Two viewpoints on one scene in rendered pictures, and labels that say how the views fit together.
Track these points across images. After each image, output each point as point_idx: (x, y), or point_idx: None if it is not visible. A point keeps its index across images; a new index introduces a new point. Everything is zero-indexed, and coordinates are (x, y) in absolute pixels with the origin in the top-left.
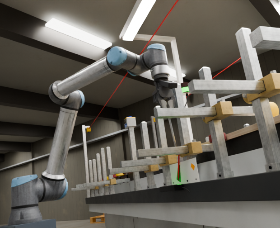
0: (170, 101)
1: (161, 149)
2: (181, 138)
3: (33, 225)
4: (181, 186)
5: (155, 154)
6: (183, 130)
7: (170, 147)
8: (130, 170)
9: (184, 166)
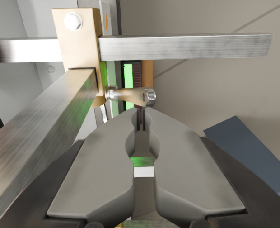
0: (95, 192)
1: (192, 35)
2: (91, 92)
3: (274, 189)
4: (126, 60)
5: (212, 33)
6: (75, 86)
7: (163, 36)
8: (162, 221)
9: (109, 66)
